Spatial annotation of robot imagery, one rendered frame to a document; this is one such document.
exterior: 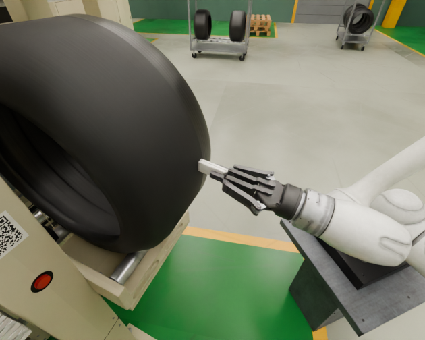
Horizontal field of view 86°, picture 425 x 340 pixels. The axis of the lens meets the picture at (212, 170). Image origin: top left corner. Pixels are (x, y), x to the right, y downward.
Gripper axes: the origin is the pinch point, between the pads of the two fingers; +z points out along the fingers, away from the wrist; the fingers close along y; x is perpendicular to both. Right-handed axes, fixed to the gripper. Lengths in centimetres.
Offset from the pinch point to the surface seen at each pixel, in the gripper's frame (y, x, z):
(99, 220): 9.7, 34.4, 33.6
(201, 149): -2.3, -2.7, 4.4
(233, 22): -497, 71, 169
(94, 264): 19, 45, 29
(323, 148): -216, 113, -62
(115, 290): 25.6, 27.8, 11.7
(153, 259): 11.7, 36.2, 10.4
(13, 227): 29.7, 2.4, 24.9
